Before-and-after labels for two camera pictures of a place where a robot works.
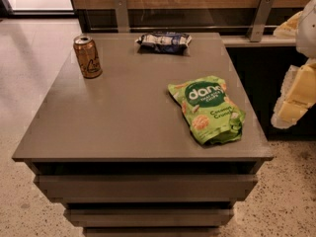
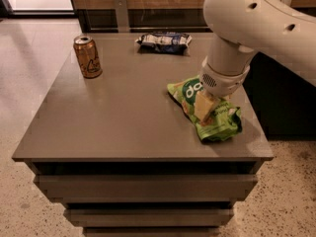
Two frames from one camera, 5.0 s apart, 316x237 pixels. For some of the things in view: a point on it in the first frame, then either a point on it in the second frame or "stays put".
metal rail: [182, 28] stays put
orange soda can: [88, 56] stays put
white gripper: [307, 30] to [222, 82]
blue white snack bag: [164, 41] stays put
